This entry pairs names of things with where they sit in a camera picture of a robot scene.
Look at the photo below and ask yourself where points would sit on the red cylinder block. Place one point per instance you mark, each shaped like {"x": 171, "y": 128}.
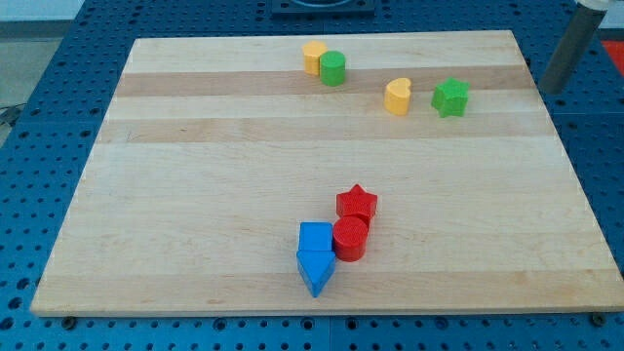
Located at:
{"x": 350, "y": 235}

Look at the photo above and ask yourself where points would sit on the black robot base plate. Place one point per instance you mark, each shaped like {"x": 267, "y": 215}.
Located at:
{"x": 290, "y": 8}

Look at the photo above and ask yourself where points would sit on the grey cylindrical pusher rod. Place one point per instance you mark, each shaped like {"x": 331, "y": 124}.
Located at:
{"x": 578, "y": 35}

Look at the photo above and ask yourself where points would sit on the red star block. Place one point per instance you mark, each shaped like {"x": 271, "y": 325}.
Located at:
{"x": 357, "y": 202}

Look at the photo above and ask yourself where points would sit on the green star block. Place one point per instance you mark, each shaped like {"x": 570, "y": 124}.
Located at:
{"x": 450, "y": 98}

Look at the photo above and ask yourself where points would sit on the blue triangle block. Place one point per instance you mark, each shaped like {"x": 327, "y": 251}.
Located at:
{"x": 316, "y": 269}

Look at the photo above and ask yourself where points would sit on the blue cube block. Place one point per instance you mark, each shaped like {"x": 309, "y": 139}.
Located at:
{"x": 315, "y": 236}

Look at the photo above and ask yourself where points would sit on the yellow hexagon block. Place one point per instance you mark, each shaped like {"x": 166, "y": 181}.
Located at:
{"x": 312, "y": 52}

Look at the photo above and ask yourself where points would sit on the yellow heart block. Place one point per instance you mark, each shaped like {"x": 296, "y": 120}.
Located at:
{"x": 397, "y": 96}

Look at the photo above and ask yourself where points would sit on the green cylinder block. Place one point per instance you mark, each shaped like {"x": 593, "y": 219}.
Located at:
{"x": 332, "y": 68}

